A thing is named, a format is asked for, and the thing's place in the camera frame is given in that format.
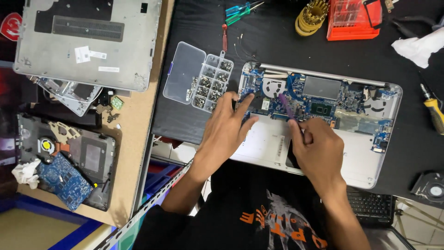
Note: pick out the person's left hand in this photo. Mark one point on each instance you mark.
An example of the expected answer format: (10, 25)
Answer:
(222, 135)

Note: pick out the person's right hand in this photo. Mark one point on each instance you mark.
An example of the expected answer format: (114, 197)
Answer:
(321, 156)

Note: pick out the purple plastic pry tool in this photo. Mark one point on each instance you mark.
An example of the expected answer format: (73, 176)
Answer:
(286, 106)

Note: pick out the open silver laptop base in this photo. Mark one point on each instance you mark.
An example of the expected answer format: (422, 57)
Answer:
(357, 163)

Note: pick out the blue laptop motherboard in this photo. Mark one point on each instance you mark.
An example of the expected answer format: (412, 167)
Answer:
(347, 95)

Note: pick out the black laptop keyboard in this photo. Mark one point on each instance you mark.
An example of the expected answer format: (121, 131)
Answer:
(369, 206)

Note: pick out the silver laptop cooling fan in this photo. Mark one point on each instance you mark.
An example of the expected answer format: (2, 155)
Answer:
(272, 86)
(378, 107)

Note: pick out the clear plastic screw organizer box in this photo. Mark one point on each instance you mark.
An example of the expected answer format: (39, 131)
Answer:
(187, 73)

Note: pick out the blue and red storage bin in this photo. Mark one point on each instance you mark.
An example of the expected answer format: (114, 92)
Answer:
(159, 179)

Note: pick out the person's black printed shirt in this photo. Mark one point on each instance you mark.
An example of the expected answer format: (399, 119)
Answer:
(249, 208)

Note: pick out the black work mat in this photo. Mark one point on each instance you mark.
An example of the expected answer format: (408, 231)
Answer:
(277, 41)

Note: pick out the small green circuit board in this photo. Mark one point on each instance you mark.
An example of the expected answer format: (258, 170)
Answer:
(117, 103)

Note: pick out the perforated metal angle bar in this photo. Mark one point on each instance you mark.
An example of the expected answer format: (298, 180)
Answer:
(138, 215)

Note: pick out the loose black cooling fan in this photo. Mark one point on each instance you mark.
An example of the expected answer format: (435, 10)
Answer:
(432, 189)

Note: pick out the black laptop hinge piece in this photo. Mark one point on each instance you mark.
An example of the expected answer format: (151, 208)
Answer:
(105, 102)

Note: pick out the yellow and black screwdriver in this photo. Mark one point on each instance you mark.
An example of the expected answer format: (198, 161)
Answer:
(435, 113)

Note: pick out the dismantled black laptop base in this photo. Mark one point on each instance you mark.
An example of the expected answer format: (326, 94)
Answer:
(92, 158)

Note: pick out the orange plastic parts box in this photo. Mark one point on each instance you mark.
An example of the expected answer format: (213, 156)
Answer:
(352, 20)

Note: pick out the large white crumpled tissue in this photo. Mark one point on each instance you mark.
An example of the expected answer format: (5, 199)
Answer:
(418, 47)

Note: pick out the black pliers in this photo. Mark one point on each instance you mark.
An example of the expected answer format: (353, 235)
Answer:
(411, 26)

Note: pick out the grey laptop bottom cover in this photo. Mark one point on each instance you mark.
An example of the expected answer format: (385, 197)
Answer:
(86, 41)

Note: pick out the loose blue circuit board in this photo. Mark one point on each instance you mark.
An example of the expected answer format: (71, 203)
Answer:
(64, 182)

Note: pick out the small white crumpled tissue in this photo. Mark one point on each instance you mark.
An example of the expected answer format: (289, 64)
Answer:
(27, 173)

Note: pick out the blue plastic crate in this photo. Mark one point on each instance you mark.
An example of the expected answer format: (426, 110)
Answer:
(41, 225)

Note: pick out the red round sticker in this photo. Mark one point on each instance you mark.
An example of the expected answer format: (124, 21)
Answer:
(10, 27)

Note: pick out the metal frame legs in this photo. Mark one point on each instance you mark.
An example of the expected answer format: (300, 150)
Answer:
(416, 222)

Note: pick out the silver laptop frame piece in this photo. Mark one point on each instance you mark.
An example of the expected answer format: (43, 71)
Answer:
(74, 99)

